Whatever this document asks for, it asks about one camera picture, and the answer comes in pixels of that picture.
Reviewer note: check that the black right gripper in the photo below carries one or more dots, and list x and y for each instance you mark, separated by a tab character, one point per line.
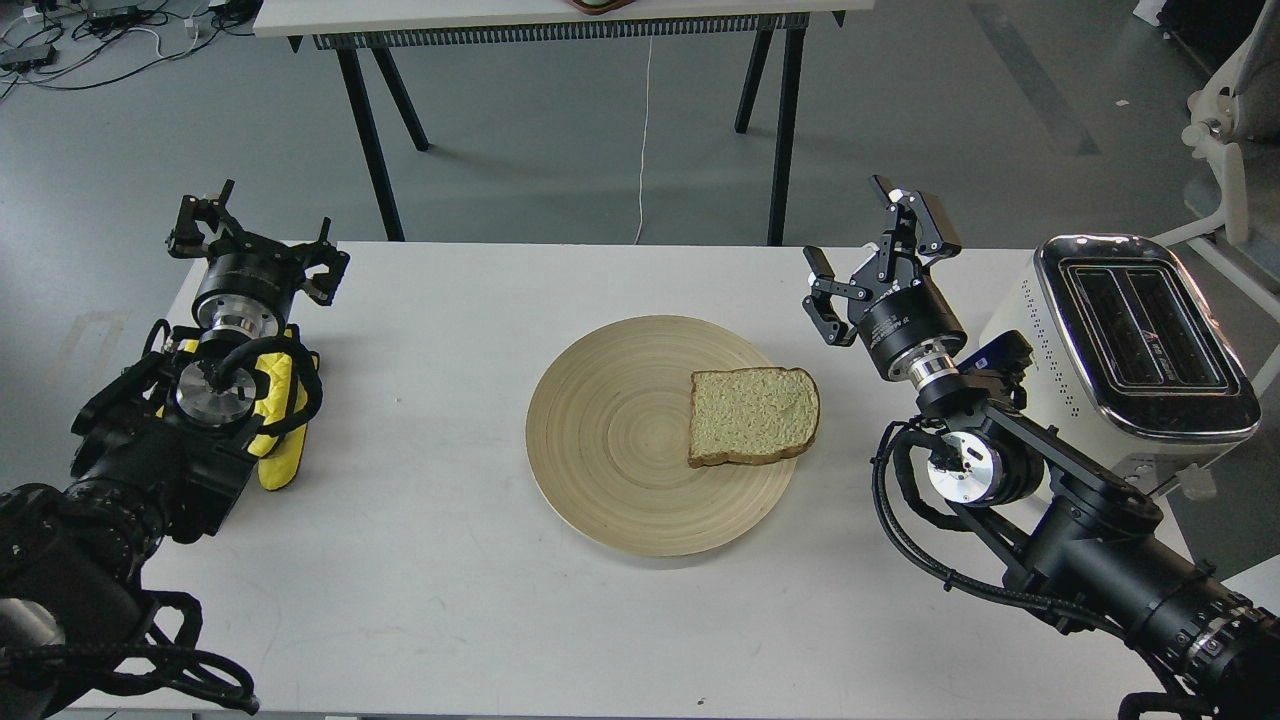
894	304

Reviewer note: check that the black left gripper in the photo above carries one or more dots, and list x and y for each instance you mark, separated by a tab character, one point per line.
251	281

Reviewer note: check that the slice of brown bread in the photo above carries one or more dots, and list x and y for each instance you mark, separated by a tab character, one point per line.
752	416

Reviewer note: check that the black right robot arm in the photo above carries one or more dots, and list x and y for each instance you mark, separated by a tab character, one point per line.
992	504

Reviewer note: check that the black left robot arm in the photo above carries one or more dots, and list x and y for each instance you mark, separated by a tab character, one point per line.
166	451

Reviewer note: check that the white chrome toaster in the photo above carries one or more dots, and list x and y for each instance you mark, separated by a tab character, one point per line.
1127	361

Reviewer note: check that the yellow cloth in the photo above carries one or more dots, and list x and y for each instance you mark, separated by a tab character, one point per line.
278	457

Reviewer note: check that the white background table black legs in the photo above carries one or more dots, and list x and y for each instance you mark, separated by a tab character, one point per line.
549	71

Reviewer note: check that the round wooden plate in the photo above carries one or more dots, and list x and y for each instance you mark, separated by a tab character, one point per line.
608	432

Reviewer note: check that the brown bowl on background table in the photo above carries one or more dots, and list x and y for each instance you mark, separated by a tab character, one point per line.
599	7

